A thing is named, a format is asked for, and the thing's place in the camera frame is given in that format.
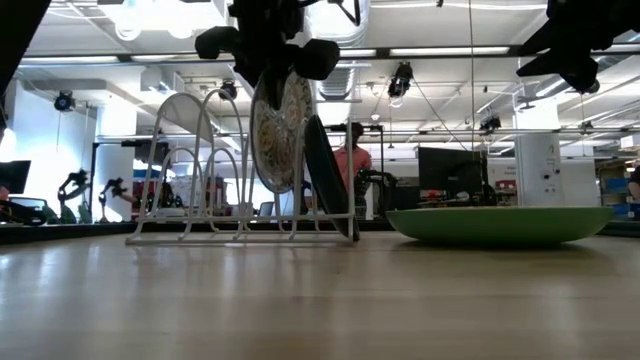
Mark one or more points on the person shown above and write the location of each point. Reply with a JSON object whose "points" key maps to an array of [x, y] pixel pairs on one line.
{"points": [[357, 162]]}

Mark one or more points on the floral patterned plate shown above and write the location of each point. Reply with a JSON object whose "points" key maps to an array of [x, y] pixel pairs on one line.
{"points": [[280, 150]]}

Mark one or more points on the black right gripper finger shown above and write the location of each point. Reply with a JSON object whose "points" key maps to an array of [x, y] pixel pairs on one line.
{"points": [[540, 42], [547, 65]]}

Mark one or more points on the black ceiling camera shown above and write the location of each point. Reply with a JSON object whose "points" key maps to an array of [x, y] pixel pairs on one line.
{"points": [[64, 101], [400, 80], [490, 124], [228, 91]]}

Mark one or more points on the green plate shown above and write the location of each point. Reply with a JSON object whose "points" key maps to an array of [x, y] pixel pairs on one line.
{"points": [[500, 225]]}

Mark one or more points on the silver ventilation duct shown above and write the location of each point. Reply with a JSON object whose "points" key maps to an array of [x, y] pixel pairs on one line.
{"points": [[345, 87]]}

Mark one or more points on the black background robot arm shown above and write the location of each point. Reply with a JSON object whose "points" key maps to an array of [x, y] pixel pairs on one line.
{"points": [[75, 185], [116, 189], [380, 192]]}

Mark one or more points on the white plate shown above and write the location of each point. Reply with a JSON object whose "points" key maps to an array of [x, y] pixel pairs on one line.
{"points": [[177, 112]]}

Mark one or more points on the black aluminium table frame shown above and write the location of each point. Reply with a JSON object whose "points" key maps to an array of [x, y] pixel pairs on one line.
{"points": [[65, 231]]}

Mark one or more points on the black monitor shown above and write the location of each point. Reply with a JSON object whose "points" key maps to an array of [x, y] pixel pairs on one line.
{"points": [[450, 170], [15, 176]]}

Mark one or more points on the dark teal plate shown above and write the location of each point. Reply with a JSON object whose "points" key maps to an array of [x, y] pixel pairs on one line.
{"points": [[327, 175]]}

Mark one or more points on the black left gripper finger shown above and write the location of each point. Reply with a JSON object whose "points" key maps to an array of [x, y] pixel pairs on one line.
{"points": [[274, 92]]}

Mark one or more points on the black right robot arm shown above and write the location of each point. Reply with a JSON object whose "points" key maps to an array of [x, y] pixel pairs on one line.
{"points": [[632, 12]]}

